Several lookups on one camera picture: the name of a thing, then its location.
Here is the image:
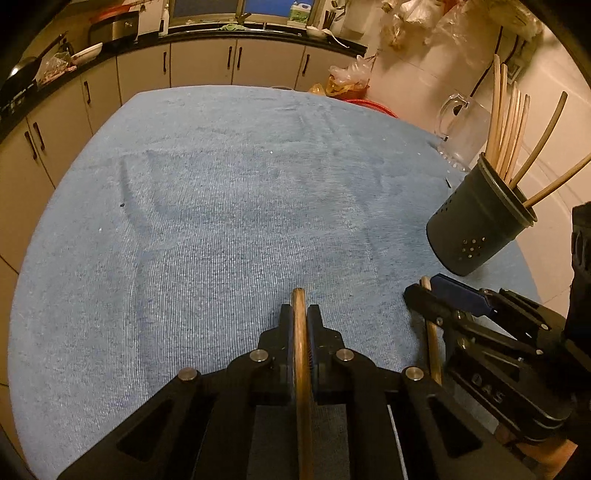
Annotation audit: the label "red plastic basin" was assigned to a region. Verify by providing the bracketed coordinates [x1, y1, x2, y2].
[346, 99, 398, 118]

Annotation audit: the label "lower kitchen cabinets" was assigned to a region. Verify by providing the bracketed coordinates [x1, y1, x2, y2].
[1, 42, 375, 479]

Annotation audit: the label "blue towel table cover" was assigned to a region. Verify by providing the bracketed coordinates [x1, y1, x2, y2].
[7, 84, 541, 480]

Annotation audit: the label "chopstick in holder far left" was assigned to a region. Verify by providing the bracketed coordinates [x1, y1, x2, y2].
[485, 54, 502, 164]

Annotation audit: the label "steel toaster box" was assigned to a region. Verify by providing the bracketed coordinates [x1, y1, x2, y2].
[88, 11, 139, 45]

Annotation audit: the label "black perforated utensil holder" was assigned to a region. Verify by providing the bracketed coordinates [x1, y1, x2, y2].
[426, 156, 537, 277]

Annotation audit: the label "dark window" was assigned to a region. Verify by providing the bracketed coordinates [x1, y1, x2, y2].
[167, 0, 325, 25]

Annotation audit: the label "person's right hand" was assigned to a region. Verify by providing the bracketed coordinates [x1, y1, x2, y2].
[494, 424, 578, 480]

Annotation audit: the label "chopstick in holder far right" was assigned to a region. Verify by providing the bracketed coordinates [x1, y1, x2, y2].
[523, 154, 591, 209]

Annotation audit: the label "clear glass mug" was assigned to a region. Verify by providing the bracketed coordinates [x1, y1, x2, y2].
[435, 94, 491, 172]

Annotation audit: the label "green dish cloth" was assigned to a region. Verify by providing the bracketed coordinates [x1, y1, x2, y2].
[218, 23, 249, 32]

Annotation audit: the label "green detergent jug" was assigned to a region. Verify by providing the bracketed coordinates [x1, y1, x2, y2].
[287, 2, 312, 25]

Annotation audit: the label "yellow plastic bag on floor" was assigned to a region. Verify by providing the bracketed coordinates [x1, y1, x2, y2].
[325, 55, 376, 100]

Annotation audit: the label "wooden chopstick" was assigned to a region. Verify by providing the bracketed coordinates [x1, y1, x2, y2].
[291, 288, 314, 479]
[419, 275, 445, 387]

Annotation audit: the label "white bowl on counter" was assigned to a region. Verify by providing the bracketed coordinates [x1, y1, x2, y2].
[71, 42, 103, 67]

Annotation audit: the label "black wok with lid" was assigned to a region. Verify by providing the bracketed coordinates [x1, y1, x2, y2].
[1, 32, 66, 108]

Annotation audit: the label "white ladle on counter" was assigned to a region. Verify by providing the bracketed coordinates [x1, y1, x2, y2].
[305, 25, 348, 48]

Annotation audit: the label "chopstick in holder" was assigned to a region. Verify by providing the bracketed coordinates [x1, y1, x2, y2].
[491, 63, 510, 168]
[523, 154, 591, 209]
[507, 91, 569, 190]
[485, 54, 502, 164]
[497, 82, 521, 179]

